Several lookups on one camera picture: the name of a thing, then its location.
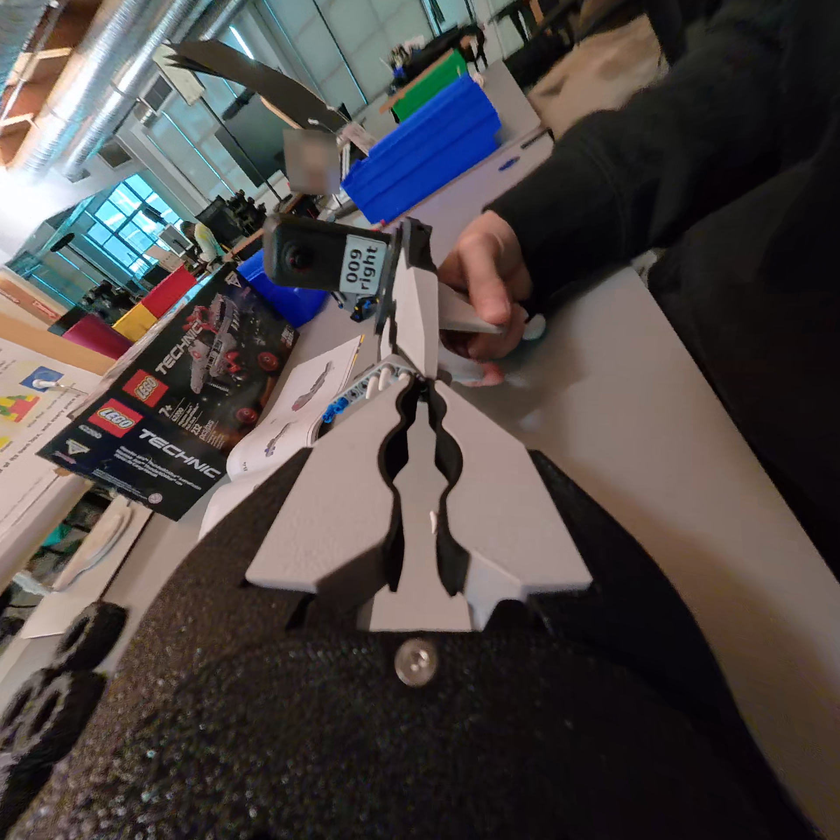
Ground green plastic bin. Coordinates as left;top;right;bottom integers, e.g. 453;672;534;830
392;49;469;123

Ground black printed toy box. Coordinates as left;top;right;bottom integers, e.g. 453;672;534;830
36;262;301;522

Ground maroon container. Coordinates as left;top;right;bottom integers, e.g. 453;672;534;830
62;312;137;361

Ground grey bent brick beam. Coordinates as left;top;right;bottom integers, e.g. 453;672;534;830
322;356;422;424

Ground black curved panel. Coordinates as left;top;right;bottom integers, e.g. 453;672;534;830
152;38;350;135

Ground colourful printed instruction sheet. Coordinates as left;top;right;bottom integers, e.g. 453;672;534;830
0;335;118;578

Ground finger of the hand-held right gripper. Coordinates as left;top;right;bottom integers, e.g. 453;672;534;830
392;266;441;382
379;323;425;382

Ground grey desk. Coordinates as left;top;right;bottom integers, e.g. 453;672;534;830
0;125;840;840

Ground silver ventilation duct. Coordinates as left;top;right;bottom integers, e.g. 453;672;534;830
0;0;253;181

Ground white plastic panel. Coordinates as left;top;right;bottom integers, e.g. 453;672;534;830
51;511;137;593

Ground blue plastic bin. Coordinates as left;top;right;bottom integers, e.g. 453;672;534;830
341;71;504;225
235;248;329;330

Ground open instruction booklet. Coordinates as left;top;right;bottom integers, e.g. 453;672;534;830
197;335;368;540

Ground person's right hand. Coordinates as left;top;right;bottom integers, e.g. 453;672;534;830
438;210;536;362

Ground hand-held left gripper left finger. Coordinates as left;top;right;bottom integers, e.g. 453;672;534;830
244;382;422;598

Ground person's right forearm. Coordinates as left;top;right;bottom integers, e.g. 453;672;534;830
484;39;840;309

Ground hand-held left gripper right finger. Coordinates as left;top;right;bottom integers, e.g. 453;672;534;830
420;379;595;632

